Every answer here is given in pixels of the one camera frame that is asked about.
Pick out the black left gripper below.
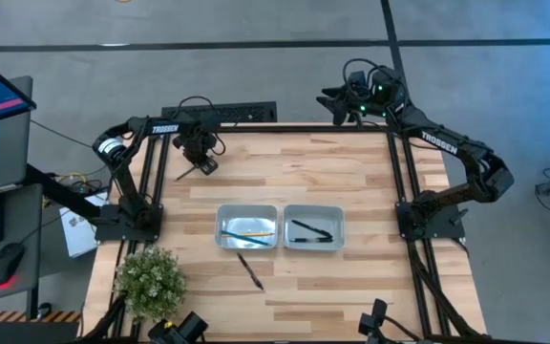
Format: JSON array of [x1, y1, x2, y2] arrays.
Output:
[[173, 129, 221, 177]]

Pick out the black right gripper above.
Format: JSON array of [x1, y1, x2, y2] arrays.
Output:
[[316, 66, 408, 127]]

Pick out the green pencil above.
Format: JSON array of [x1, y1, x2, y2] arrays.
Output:
[[175, 164, 200, 183]]

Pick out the blue pencil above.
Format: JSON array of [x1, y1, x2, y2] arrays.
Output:
[[220, 229, 272, 247]]

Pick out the black pen white print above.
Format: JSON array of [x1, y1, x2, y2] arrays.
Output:
[[290, 219, 335, 240]]

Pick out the black floor vent grille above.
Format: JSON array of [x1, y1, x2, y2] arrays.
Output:
[[160, 100, 279, 125]]

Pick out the white plastic pen bin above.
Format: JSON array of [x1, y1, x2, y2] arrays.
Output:
[[282, 204, 347, 252]]

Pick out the dark slim pen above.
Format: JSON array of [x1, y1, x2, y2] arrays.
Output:
[[236, 251, 265, 292]]

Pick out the green potted plant white flowers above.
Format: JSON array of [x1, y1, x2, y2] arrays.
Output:
[[114, 245, 189, 325]]

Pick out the white printed paper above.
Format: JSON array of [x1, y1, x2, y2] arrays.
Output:
[[58, 192, 110, 260]]

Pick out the black diagonal bar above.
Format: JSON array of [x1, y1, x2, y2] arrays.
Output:
[[23, 163, 110, 226]]

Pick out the black device yellow label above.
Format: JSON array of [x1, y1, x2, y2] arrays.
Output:
[[147, 311, 210, 344]]

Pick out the grey framed monitor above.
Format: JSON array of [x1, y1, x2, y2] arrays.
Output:
[[0, 75, 34, 195]]

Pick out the grey desk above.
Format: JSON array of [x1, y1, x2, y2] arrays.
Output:
[[0, 183, 45, 307]]

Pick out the black computer mouse red glow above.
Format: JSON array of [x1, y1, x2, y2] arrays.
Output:
[[0, 242, 26, 288]]

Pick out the yellow black hazard strip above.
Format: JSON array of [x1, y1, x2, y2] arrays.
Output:
[[0, 310, 83, 324]]

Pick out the black diagonal frame brace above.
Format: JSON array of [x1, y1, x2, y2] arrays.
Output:
[[407, 238, 481, 341], [82, 294, 128, 341]]

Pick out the black camera on mount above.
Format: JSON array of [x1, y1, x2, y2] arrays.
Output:
[[357, 297, 391, 344]]

